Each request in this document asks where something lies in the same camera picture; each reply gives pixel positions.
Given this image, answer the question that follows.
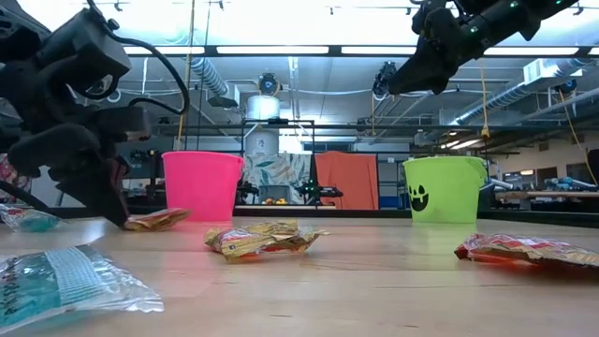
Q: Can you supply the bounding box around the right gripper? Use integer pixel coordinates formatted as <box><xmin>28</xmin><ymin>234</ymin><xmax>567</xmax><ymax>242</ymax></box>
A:
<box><xmin>387</xmin><ymin>0</ymin><xmax>472</xmax><ymax>95</ymax></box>

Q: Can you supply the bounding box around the yellow hanging cord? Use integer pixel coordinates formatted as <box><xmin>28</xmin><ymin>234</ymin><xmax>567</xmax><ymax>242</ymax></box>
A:
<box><xmin>477</xmin><ymin>65</ymin><xmax>492</xmax><ymax>141</ymax></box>

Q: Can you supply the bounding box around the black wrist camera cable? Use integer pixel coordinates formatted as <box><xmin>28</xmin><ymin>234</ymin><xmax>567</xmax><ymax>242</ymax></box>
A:
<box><xmin>85</xmin><ymin>0</ymin><xmax>192</xmax><ymax>117</ymax></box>

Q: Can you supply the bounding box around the wooden background table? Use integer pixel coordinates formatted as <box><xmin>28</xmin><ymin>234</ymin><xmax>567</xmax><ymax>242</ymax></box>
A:
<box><xmin>494</xmin><ymin>189</ymin><xmax>599</xmax><ymax>200</ymax></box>

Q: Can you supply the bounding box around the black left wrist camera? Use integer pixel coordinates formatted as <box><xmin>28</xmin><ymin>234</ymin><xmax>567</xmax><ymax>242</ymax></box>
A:
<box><xmin>40</xmin><ymin>7</ymin><xmax>133</xmax><ymax>95</ymax></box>

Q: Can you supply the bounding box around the blue hard candy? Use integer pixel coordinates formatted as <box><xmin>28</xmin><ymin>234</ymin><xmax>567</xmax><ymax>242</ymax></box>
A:
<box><xmin>0</xmin><ymin>244</ymin><xmax>166</xmax><ymax>334</ymax></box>
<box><xmin>0</xmin><ymin>203</ymin><xmax>65</xmax><ymax>234</ymax></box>

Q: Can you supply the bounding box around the pink plastic halloween bucket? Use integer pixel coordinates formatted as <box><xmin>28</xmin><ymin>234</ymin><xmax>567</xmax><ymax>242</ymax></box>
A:
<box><xmin>161</xmin><ymin>150</ymin><xmax>245</xmax><ymax>222</ymax></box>

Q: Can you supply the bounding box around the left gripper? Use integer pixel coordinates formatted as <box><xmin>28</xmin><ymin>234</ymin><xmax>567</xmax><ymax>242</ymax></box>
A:
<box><xmin>0</xmin><ymin>32</ymin><xmax>153</xmax><ymax>228</ymax></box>

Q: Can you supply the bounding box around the white ceiling air unit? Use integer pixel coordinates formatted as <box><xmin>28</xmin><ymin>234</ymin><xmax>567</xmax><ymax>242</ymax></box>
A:
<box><xmin>522</xmin><ymin>58</ymin><xmax>584</xmax><ymax>85</ymax></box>

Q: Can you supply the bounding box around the green plastic halloween bucket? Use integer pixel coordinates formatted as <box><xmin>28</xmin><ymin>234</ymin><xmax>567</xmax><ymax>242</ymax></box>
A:
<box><xmin>402</xmin><ymin>155</ymin><xmax>488</xmax><ymax>225</ymax></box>

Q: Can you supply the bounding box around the white cylindrical tank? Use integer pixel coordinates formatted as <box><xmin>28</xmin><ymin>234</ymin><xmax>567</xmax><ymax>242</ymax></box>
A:
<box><xmin>244</xmin><ymin>95</ymin><xmax>282</xmax><ymax>155</ymax></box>

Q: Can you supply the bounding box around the black background robot station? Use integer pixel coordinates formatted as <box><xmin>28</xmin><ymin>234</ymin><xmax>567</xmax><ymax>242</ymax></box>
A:
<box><xmin>236</xmin><ymin>119</ymin><xmax>345</xmax><ymax>208</ymax></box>

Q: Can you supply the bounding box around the leaf print hanging cloth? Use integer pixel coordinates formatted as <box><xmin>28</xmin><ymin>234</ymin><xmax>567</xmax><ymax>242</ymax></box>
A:
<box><xmin>242</xmin><ymin>153</ymin><xmax>313</xmax><ymax>205</ymax></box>

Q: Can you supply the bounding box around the black metal table frame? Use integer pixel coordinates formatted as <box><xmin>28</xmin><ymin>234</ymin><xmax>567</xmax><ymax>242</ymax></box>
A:
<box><xmin>44</xmin><ymin>204</ymin><xmax>599</xmax><ymax>229</ymax></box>

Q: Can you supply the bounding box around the black ceiling light beam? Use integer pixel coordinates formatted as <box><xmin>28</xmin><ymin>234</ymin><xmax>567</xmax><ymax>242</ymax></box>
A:
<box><xmin>122</xmin><ymin>44</ymin><xmax>599</xmax><ymax>58</ymax></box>

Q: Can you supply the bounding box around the orange hanging cloth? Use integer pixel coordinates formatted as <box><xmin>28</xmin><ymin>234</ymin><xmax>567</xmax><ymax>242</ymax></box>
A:
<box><xmin>314</xmin><ymin>150</ymin><xmax>380</xmax><ymax>211</ymax></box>

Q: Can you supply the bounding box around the silver ribbed duct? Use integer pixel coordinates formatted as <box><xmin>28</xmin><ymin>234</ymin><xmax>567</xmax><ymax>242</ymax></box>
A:
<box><xmin>189</xmin><ymin>56</ymin><xmax>231</xmax><ymax>98</ymax></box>
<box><xmin>456</xmin><ymin>79</ymin><xmax>562</xmax><ymax>125</ymax></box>

